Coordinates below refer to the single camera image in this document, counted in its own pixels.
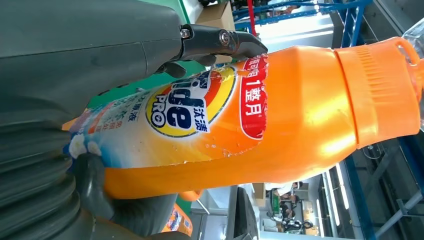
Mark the person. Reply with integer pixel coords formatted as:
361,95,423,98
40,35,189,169
271,181,314,233

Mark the orange detergent bottle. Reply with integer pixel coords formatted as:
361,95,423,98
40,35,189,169
62,18,424,200
162,203,194,237
178,190,205,202

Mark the red pole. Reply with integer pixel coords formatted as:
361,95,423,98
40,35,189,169
246,0,258,37

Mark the white table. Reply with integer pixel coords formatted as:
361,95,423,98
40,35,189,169
181,0,208,24

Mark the brown cardboard box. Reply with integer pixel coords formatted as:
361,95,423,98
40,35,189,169
195,1,237,64

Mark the blue metal rack frame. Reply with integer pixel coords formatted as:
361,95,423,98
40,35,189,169
231,0,375,49

